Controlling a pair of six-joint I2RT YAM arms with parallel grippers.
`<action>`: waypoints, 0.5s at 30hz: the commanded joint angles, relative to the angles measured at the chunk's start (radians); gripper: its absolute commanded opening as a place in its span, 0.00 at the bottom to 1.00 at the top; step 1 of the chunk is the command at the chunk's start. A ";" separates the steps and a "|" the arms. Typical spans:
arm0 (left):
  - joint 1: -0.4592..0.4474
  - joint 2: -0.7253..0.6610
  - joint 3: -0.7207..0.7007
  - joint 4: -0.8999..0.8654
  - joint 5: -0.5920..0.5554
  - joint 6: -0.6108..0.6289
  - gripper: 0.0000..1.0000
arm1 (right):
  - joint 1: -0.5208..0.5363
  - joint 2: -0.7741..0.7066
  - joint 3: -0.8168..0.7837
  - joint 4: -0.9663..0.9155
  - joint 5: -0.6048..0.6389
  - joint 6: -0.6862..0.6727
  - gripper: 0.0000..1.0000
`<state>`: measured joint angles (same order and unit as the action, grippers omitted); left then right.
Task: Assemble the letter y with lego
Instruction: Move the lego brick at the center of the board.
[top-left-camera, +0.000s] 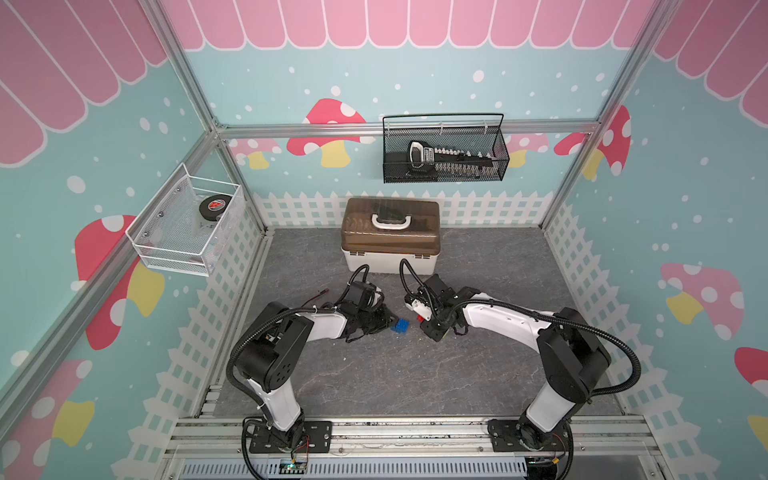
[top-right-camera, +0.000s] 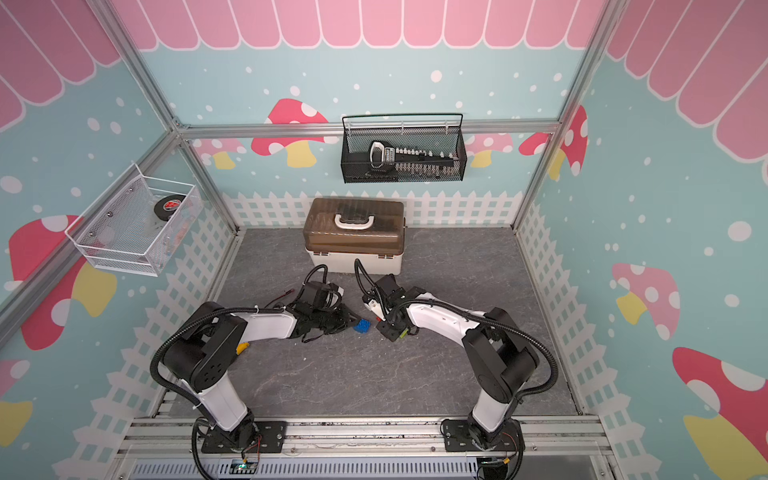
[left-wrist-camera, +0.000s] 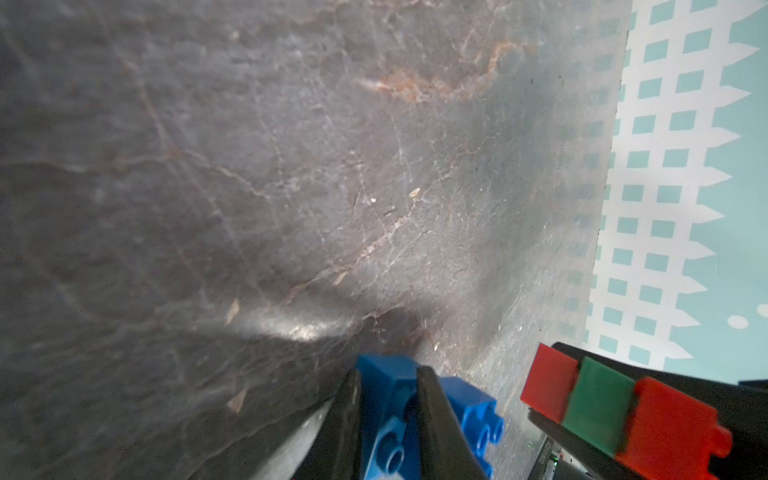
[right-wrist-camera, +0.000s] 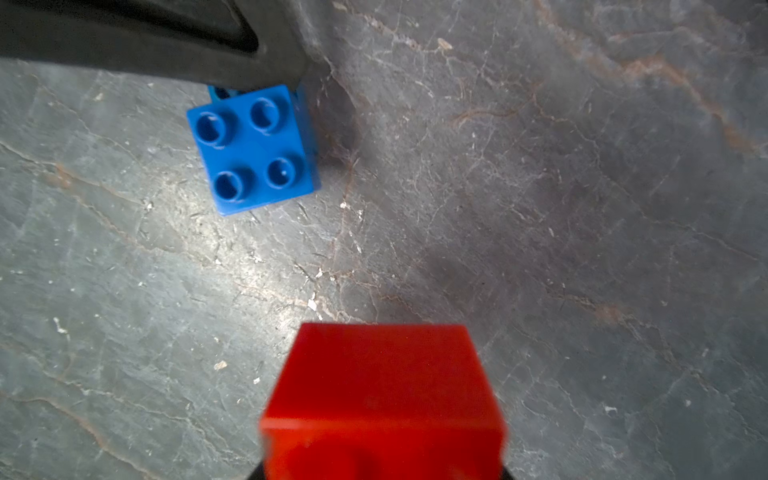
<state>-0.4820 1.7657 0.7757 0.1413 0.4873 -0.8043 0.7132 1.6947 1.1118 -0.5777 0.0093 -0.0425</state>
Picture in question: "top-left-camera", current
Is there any blue square lego brick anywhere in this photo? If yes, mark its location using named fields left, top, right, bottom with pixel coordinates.
left=391, top=319, right=410, bottom=334

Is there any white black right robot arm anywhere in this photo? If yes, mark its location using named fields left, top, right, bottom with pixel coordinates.
left=398, top=260, right=642, bottom=451

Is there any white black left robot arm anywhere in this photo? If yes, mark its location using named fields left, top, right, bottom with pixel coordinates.
left=225, top=264, right=399, bottom=450

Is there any beige toolbox with brown lid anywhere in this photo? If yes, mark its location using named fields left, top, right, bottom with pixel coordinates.
left=341, top=197, right=441, bottom=275

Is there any socket bit set in basket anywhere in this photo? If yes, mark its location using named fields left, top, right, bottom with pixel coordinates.
left=407, top=141, right=499, bottom=179

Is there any black tape roll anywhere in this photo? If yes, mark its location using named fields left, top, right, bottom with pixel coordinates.
left=198, top=194, right=233, bottom=222

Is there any black wire wall basket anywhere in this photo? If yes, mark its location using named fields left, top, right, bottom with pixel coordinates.
left=381, top=113, right=510, bottom=183

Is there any white wire wall basket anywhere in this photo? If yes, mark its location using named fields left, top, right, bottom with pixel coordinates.
left=125, top=164, right=245, bottom=277

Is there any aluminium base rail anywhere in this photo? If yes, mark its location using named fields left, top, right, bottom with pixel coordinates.
left=161, top=415, right=661, bottom=460

